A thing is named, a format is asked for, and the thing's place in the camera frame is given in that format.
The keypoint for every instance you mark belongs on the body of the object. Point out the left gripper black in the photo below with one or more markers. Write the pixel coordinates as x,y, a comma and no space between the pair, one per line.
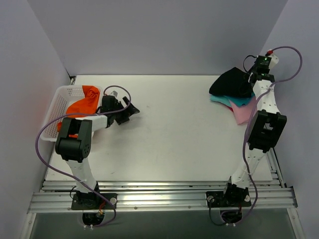
123,115

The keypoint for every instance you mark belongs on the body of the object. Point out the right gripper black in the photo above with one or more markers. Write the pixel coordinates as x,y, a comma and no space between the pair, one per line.
248,84

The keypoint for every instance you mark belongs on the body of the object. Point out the black t shirt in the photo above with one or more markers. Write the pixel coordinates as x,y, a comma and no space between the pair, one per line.
231,83

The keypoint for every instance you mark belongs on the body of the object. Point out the orange t shirt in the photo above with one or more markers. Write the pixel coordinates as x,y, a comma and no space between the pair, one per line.
85,100

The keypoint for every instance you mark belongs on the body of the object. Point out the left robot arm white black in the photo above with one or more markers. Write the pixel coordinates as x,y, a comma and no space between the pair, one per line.
74,141

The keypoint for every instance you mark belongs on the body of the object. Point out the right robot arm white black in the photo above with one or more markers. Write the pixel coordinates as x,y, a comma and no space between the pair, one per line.
264,128

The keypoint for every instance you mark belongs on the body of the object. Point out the teal folded t shirt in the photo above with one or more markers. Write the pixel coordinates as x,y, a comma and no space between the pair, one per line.
226,100

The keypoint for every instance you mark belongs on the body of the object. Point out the pink folded t shirt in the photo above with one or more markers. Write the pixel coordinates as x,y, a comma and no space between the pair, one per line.
242,113

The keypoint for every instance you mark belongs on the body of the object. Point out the white plastic basket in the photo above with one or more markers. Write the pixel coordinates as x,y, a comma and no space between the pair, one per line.
61,101

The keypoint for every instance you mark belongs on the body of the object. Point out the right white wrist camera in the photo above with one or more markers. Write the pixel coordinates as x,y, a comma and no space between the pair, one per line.
274,59

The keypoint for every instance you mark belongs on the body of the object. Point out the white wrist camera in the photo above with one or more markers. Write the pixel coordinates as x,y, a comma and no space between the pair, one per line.
274,59
113,93

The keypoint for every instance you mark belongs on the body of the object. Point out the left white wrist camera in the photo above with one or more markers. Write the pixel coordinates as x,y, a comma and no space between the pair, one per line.
113,93

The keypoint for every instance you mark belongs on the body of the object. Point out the aluminium rail frame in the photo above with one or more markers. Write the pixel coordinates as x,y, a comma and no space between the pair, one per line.
155,166

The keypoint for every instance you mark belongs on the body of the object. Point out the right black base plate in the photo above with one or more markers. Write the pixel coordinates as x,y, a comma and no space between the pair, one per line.
219,200

